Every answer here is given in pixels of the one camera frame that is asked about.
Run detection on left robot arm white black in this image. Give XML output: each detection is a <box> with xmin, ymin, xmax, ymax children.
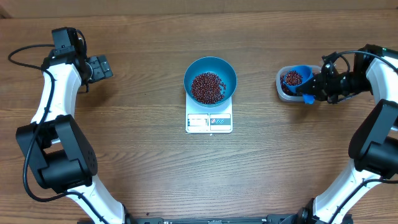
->
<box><xmin>16</xmin><ymin>27</ymin><xmax>134</xmax><ymax>223</ymax></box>

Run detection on red beans in scoop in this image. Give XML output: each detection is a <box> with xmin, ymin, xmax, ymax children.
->
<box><xmin>284</xmin><ymin>70</ymin><xmax>303</xmax><ymax>86</ymax></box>

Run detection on red beans in bowl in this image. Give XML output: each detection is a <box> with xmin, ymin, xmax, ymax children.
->
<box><xmin>191</xmin><ymin>72</ymin><xmax>226</xmax><ymax>105</ymax></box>

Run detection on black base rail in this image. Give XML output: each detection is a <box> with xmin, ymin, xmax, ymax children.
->
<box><xmin>126</xmin><ymin>214</ymin><xmax>305</xmax><ymax>224</ymax></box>

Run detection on blue plastic measuring scoop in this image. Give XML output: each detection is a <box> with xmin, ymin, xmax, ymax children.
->
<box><xmin>284</xmin><ymin>65</ymin><xmax>315</xmax><ymax>105</ymax></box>

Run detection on clear plastic bean container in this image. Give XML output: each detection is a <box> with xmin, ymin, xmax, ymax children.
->
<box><xmin>275</xmin><ymin>65</ymin><xmax>310</xmax><ymax>104</ymax></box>

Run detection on white digital kitchen scale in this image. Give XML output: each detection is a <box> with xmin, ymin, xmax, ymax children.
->
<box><xmin>185</xmin><ymin>95</ymin><xmax>233</xmax><ymax>134</ymax></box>

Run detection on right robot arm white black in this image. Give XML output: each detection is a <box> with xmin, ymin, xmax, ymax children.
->
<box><xmin>283</xmin><ymin>44</ymin><xmax>397</xmax><ymax>223</ymax></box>

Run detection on blue metal bowl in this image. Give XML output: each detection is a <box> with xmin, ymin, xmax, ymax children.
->
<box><xmin>183</xmin><ymin>57</ymin><xmax>238</xmax><ymax>107</ymax></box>

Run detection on red adzuki beans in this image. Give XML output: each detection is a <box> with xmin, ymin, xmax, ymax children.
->
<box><xmin>280</xmin><ymin>75</ymin><xmax>294</xmax><ymax>96</ymax></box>

